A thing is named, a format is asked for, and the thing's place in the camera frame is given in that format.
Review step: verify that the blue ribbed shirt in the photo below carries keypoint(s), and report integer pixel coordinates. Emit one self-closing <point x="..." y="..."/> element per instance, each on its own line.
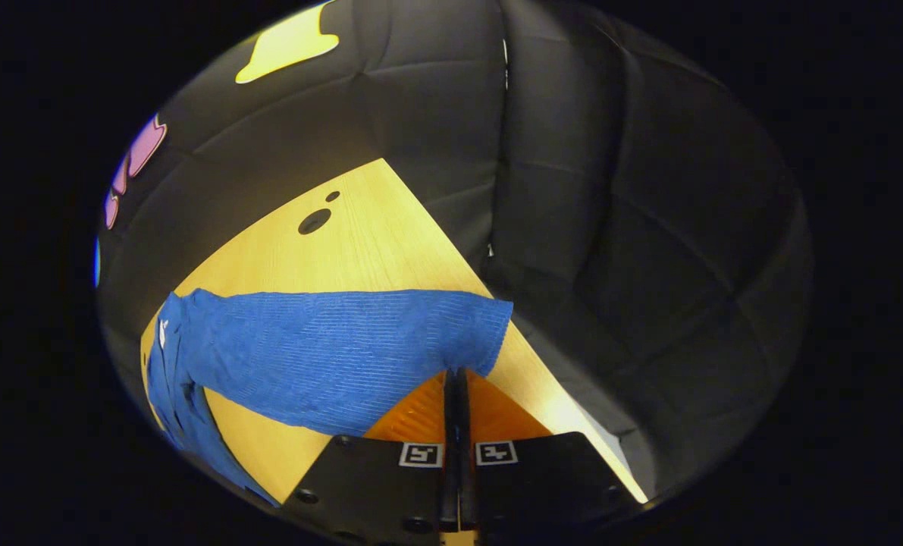
<point x="330" y="356"/>

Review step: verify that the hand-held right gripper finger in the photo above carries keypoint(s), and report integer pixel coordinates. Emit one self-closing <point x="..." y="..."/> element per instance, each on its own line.
<point x="451" y="425"/>
<point x="463" y="425"/>

